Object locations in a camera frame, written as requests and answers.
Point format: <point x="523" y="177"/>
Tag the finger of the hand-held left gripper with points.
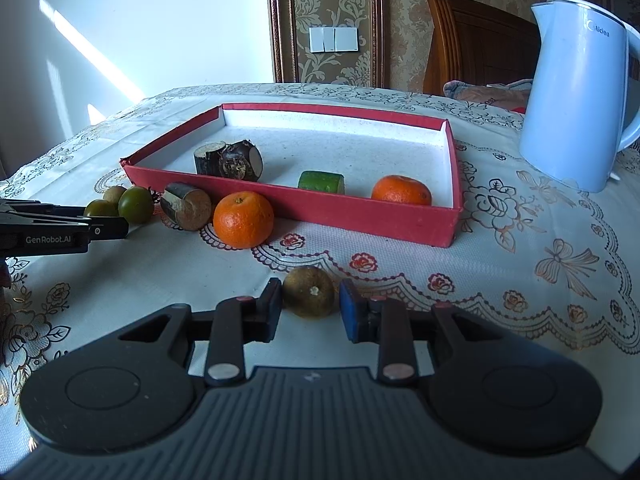
<point x="110" y="227"/>

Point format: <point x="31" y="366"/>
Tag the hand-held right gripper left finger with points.
<point x="272" y="310"/>

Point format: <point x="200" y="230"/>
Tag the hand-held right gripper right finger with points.
<point x="352" y="312"/>

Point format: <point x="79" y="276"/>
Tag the brown longan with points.
<point x="114" y="193"/>
<point x="308" y="292"/>

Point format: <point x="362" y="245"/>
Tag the green tomato with stem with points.
<point x="136" y="205"/>

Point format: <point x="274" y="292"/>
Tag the wood log piece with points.
<point x="187" y="207"/>

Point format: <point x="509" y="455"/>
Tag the orange mandarin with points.
<point x="243" y="220"/>
<point x="401" y="190"/>

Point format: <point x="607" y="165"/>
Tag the green cucumber piece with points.
<point x="320" y="182"/>

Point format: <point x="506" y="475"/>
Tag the dark sugarcane piece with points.
<point x="240" y="162"/>

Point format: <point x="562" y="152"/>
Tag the red cardboard box tray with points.
<point x="350" y="150"/>

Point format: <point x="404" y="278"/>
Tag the patterned pillow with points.
<point x="485" y="94"/>

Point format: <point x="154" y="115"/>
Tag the light blue electric kettle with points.
<point x="570" y="100"/>

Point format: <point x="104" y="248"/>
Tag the patterned wardrobe door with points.
<point x="622" y="2"/>

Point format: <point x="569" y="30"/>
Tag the white wall light switch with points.
<point x="333" y="39"/>

